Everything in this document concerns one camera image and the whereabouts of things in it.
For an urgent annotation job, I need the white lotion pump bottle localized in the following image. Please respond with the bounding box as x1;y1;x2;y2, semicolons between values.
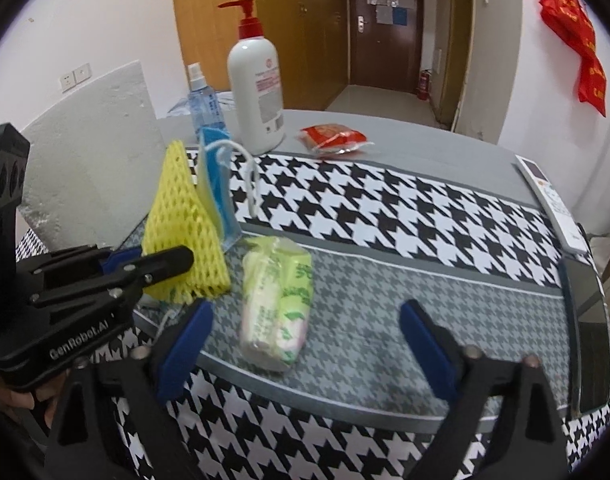
218;0;285;155

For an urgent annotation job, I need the blue spray bottle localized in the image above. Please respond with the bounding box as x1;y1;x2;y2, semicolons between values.
187;63;226;132

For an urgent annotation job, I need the light blue crumpled cloth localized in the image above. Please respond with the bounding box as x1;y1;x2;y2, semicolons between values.
167;91;235;118

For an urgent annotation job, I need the houndstooth tablecloth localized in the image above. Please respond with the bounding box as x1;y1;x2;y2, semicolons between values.
14;146;610;480

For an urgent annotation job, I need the white remote control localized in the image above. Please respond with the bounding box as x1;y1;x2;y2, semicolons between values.
516;155;588;255

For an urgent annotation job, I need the black tablet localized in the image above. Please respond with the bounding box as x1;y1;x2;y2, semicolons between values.
559;257;610;418

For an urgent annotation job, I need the red hanging bag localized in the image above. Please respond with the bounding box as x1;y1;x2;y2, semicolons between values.
540;0;607;117

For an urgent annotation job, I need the dark brown entrance door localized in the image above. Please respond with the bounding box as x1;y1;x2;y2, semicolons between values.
349;0;424;93

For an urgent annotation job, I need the side door frame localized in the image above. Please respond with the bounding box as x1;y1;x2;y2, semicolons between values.
432;0;474;131

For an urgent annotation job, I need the blue face mask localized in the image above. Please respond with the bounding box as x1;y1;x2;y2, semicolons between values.
199;127;262;252

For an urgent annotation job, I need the red fire extinguisher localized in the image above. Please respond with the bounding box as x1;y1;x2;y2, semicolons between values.
417;70;432;101

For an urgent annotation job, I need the green tissue pack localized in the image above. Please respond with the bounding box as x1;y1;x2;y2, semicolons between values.
239;236;314;373

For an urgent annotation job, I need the wall socket and switch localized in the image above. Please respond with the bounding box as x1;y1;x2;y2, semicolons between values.
58;63;91;93

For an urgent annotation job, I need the wooden wardrobe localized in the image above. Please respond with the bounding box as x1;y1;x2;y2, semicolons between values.
173;0;348;110

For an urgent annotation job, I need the red snack packet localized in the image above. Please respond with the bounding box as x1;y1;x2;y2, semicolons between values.
299;124;372;156

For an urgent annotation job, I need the white styrofoam box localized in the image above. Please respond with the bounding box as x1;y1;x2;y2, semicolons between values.
20;62;166;250

